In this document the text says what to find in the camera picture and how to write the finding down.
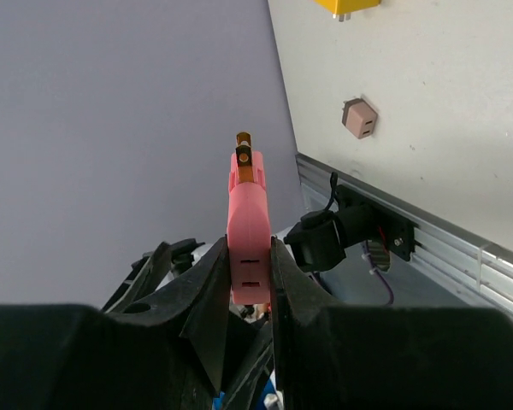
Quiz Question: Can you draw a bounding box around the brown plug adapter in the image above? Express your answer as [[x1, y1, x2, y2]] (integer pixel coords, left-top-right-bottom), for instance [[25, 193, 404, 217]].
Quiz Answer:
[[341, 98, 378, 139]]

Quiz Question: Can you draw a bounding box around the aluminium rail frame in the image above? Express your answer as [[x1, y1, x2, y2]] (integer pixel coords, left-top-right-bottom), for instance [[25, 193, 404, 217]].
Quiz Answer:
[[297, 154, 513, 319]]

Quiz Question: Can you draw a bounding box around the pink plug adapter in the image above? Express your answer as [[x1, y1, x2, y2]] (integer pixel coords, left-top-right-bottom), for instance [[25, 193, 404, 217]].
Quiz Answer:
[[227, 132, 271, 305]]

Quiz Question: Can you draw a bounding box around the yellow plug adapter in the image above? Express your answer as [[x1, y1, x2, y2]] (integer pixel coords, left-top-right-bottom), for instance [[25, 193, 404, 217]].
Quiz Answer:
[[315, 0, 381, 22]]

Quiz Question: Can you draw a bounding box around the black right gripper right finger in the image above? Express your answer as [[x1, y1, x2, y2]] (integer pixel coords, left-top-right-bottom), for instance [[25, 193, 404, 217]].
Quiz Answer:
[[271, 239, 513, 409]]

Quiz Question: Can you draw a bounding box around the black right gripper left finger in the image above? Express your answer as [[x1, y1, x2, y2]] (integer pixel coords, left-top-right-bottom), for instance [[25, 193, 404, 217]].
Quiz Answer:
[[0, 239, 229, 409]]

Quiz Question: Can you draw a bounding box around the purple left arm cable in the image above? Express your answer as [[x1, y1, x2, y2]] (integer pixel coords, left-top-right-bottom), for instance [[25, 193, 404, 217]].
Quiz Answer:
[[367, 251, 397, 307]]

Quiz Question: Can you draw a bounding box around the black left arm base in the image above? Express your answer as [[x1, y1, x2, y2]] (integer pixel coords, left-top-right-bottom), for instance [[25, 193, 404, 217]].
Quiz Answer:
[[334, 184, 416, 261]]

